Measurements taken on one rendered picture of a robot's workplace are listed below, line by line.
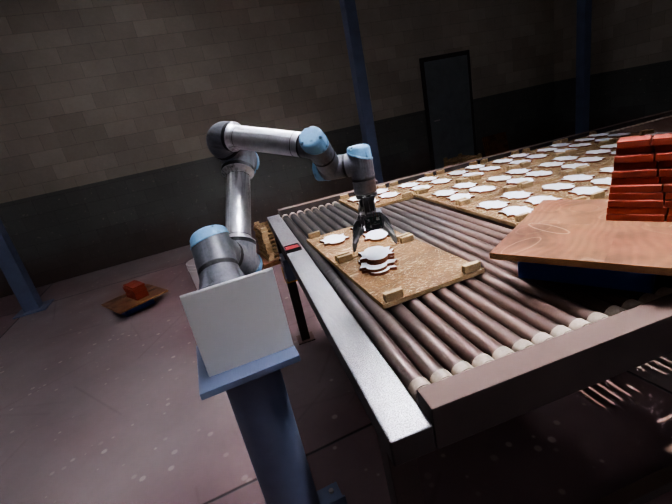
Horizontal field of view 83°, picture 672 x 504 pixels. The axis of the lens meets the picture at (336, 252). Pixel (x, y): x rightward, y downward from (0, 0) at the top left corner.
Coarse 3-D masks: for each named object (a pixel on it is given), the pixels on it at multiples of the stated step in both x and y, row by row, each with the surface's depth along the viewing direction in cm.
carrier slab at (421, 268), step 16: (416, 240) 151; (400, 256) 138; (416, 256) 135; (432, 256) 133; (448, 256) 130; (352, 272) 133; (400, 272) 125; (416, 272) 123; (432, 272) 120; (448, 272) 118; (480, 272) 116; (368, 288) 119; (384, 288) 117; (416, 288) 112; (432, 288) 111; (384, 304) 107
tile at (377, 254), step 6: (372, 246) 140; (378, 246) 139; (360, 252) 137; (366, 252) 136; (372, 252) 134; (378, 252) 133; (384, 252) 132; (390, 252) 131; (366, 258) 131; (372, 258) 129; (378, 258) 128; (384, 258) 128
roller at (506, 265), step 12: (396, 216) 196; (420, 228) 172; (444, 240) 153; (456, 240) 147; (468, 252) 137; (480, 252) 132; (504, 264) 120; (516, 264) 118; (552, 288) 102; (564, 288) 100; (576, 300) 95; (588, 300) 93; (600, 300) 92; (612, 312) 86
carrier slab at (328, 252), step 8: (336, 232) 183; (344, 232) 181; (312, 240) 179; (360, 240) 165; (384, 240) 158; (392, 240) 156; (320, 248) 165; (328, 248) 163; (336, 248) 161; (344, 248) 159; (352, 248) 157; (360, 248) 155; (328, 256) 154
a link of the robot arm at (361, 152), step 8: (360, 144) 120; (352, 152) 117; (360, 152) 117; (368, 152) 118; (344, 160) 119; (352, 160) 118; (360, 160) 117; (368, 160) 118; (352, 168) 119; (360, 168) 118; (368, 168) 119; (352, 176) 121; (360, 176) 119; (368, 176) 119
